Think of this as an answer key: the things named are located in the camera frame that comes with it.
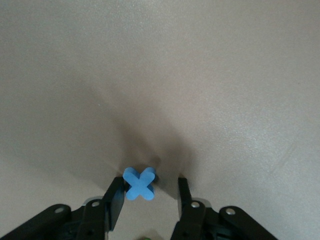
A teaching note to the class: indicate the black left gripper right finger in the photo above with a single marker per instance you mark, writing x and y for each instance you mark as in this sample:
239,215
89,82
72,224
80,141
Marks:
192,222

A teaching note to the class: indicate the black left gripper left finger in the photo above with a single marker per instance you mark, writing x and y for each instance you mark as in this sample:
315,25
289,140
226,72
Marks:
95,220

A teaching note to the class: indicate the green letter u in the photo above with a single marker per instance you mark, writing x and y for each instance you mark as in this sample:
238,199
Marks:
145,238

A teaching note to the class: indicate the blue letter x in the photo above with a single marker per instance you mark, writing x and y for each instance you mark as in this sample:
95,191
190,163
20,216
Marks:
139,185

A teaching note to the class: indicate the brown table cover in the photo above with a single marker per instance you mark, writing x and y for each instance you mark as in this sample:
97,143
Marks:
160,75

